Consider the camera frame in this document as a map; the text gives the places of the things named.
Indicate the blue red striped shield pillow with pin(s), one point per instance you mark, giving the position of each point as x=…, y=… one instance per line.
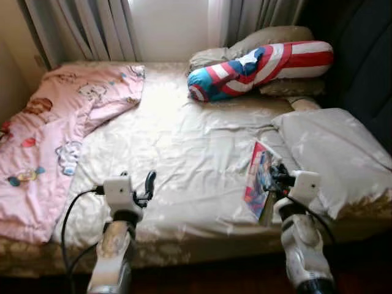
x=257, y=67

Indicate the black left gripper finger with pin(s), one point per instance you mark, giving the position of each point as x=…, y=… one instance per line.
x=124, y=174
x=150, y=179

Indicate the dark upholstered chair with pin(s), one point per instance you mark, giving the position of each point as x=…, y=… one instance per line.
x=361, y=61

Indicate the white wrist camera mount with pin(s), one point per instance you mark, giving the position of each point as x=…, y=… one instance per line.
x=304, y=185
x=119, y=193

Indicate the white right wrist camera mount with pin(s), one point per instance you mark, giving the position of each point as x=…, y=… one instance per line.
x=304, y=185

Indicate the small wall socket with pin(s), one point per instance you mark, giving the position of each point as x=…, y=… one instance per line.
x=40, y=60

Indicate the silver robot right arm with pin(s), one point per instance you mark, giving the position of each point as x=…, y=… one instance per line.
x=303, y=245

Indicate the grey pleated curtain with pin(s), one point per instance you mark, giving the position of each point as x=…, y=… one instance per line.
x=79, y=27
x=257, y=15

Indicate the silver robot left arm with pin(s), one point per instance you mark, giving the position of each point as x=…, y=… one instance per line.
x=113, y=257

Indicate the pink cartoon print blanket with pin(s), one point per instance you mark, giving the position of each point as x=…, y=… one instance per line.
x=49, y=141

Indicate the large beige pillow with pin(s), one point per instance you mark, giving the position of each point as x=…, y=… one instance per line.
x=337, y=153

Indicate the colourful comic book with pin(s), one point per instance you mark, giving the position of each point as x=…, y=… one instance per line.
x=257, y=184

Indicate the beige floral bed cover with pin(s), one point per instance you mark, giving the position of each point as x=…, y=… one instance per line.
x=184, y=147

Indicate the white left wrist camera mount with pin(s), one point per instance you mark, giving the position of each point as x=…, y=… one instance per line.
x=119, y=193

